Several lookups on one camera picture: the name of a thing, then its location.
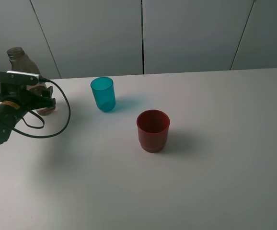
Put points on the clear brownish plastic bottle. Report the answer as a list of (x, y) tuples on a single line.
[(22, 63)]

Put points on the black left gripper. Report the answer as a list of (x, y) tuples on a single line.
[(15, 98)]

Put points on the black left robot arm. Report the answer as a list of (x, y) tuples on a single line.
[(8, 121)]

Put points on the red plastic cup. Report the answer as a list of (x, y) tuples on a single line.
[(153, 127)]

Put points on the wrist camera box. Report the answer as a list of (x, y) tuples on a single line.
[(28, 80)]

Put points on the teal translucent plastic cup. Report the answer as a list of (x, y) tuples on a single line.
[(104, 94)]

